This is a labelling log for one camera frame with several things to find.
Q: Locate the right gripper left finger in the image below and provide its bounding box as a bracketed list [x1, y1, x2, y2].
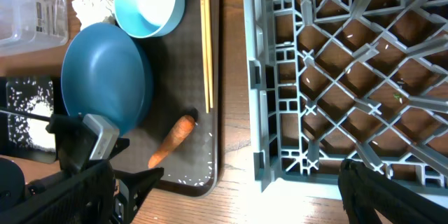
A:
[1, 161, 115, 224]

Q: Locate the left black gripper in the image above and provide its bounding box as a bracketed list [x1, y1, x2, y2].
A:
[47, 114, 164, 223]

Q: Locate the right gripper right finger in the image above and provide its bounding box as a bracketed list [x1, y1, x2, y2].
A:
[337, 159, 447, 223]

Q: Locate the orange carrot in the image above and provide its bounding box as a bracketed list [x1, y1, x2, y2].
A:
[148, 115, 195, 169]

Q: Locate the pile of white rice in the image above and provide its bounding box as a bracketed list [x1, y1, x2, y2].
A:
[6, 76, 56, 153]

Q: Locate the dark blue plate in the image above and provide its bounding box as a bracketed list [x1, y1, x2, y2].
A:
[61, 23, 154, 136]

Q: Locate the light blue bowl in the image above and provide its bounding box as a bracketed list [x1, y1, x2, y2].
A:
[114, 0, 186, 39]

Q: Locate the black waste tray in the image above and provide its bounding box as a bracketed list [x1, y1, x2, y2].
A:
[1, 76, 57, 164]

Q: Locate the grey dishwasher rack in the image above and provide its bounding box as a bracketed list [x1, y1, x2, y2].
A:
[244, 0, 447, 200]

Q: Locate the brown serving tray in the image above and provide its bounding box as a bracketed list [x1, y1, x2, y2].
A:
[111, 0, 221, 197]

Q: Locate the crumpled white tissue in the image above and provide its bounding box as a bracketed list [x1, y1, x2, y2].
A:
[71, 0, 116, 30]

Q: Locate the clear plastic bin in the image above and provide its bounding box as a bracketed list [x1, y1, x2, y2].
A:
[1, 0, 69, 57]

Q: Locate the left wooden chopstick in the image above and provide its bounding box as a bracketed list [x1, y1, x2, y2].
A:
[199, 0, 210, 113]

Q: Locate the wooden chopstick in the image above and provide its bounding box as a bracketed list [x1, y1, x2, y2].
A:
[199, 0, 210, 113]
[204, 0, 214, 109]

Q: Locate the right wooden chopstick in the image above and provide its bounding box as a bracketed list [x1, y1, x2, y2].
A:
[204, 0, 214, 109]

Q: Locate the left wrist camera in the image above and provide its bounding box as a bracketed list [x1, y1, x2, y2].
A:
[83, 114, 120, 160]

